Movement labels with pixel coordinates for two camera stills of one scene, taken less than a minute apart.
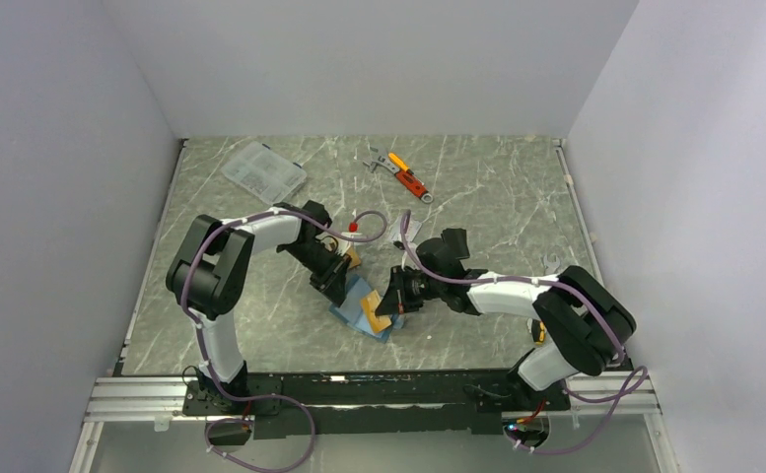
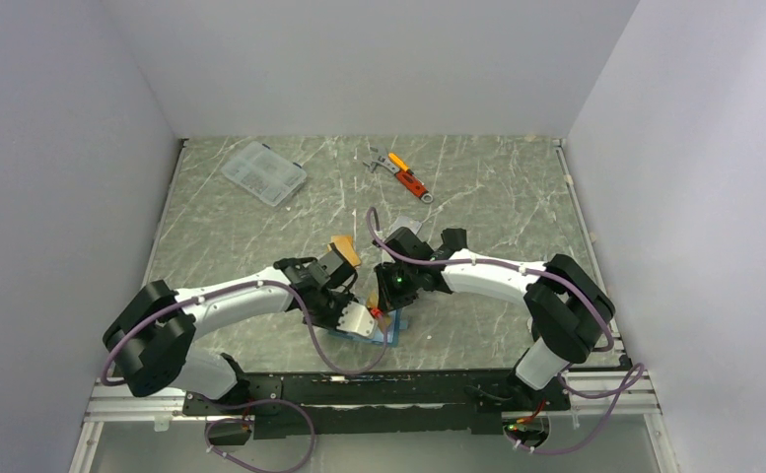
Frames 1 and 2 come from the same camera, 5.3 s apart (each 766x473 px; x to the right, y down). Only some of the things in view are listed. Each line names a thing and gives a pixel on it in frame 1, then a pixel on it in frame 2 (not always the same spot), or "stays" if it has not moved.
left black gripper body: (325, 266) to (327, 311)
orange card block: (370, 304) stays
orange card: (355, 257) stays
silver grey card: (413, 229) stays
